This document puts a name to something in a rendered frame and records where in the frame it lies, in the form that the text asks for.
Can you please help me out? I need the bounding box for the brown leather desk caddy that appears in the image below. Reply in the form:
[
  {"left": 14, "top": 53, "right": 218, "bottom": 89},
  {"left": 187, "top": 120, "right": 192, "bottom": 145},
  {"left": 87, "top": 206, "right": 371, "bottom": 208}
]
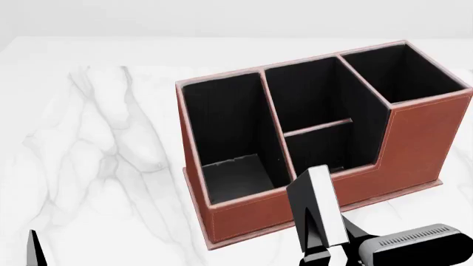
[{"left": 174, "top": 40, "right": 473, "bottom": 252}]

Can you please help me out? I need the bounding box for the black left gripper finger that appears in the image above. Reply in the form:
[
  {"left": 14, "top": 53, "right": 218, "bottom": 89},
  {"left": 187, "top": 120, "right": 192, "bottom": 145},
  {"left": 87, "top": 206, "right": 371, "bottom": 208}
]
[{"left": 26, "top": 228, "right": 49, "bottom": 266}]

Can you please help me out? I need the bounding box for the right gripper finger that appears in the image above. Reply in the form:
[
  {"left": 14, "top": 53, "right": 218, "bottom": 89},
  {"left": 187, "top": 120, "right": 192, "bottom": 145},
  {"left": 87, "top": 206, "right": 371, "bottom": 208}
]
[
  {"left": 302, "top": 207, "right": 330, "bottom": 253},
  {"left": 341, "top": 215, "right": 375, "bottom": 245}
]

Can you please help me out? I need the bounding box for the silver black wrist camera box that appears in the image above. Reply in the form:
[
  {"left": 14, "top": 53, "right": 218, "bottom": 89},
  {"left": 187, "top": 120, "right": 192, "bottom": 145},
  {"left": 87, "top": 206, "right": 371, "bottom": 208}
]
[{"left": 357, "top": 222, "right": 473, "bottom": 266}]

